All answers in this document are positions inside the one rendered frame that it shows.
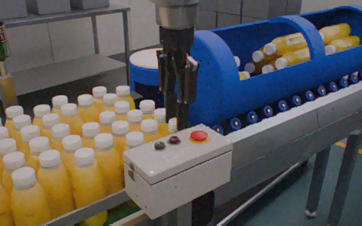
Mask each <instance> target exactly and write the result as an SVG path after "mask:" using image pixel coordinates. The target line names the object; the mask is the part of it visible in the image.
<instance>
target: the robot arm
mask: <svg viewBox="0 0 362 226"><path fill-rule="evenodd" d="M149 1H150V2H152V3H155V23H156V24H158V25H159V43H160V44H161V45H162V46H163V49H160V50H156V57H157V60H158V69H159V90H160V91H163V94H164V96H165V123H167V124H168V123H169V121H170V119H172V118H176V130H183V129H186V128H188V115H189V105H190V104H191V103H193V102H196V85H197V75H198V70H199V66H200V62H199V61H194V60H193V59H192V54H191V45H193V42H194V30H195V27H194V25H196V24H197V23H198V15H199V0H149ZM182 69H184V70H182ZM179 70H181V71H179ZM176 79H177V89H178V95H179V102H177V94H176V93H177V92H176V90H175V85H176Z"/></svg>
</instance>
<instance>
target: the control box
mask: <svg viewBox="0 0 362 226"><path fill-rule="evenodd" d="M195 130H202V131H205V132H206V133H207V139H204V140H202V141H196V140H195V139H192V138H191V137H190V133H191V132H193V131H195ZM171 136H177V137H179V143H178V144H171V143H170V142H169V138H170V137H171ZM158 141H162V142H164V143H165V148H164V149H162V150H157V149H155V148H154V143H155V142H158ZM232 147H233V142H232V141H231V140H230V139H228V138H226V137H224V136H222V135H221V134H219V133H216V132H215V131H214V130H212V129H210V128H209V127H206V126H205V125H202V124H201V125H197V126H194V127H190V128H188V129H186V130H182V131H180V132H179V133H174V134H171V135H170V136H166V137H163V138H162V139H158V140H154V141H153V142H149V143H147V144H142V145H141V146H139V147H136V148H132V149H130V150H128V151H124V152H123V159H124V173H125V182H126V193H127V194H128V195H129V197H131V198H132V200H133V201H135V203H136V204H138V205H139V207H140V208H141V209H142V210H143V211H144V212H145V213H146V214H147V215H148V216H149V217H150V218H151V219H152V220H154V219H156V218H157V217H160V216H162V215H164V214H165V213H167V212H170V211H171V210H173V209H176V208H177V207H179V206H182V205H183V204H185V203H186V202H189V201H191V200H193V199H195V198H196V197H200V196H201V195H202V194H205V193H207V192H208V191H211V190H213V189H214V188H217V187H219V186H220V185H223V184H225V183H228V182H229V181H230V174H231V159H232ZM190 148H191V149H190ZM187 149H188V150H187ZM179 151H181V152H180V153H179ZM174 153H176V154H177V155H178V156H177V155H176V154H174ZM165 157H166V158H165ZM171 157H172V158H171ZM167 158H168V159H167ZM166 159H167V160H166Z"/></svg>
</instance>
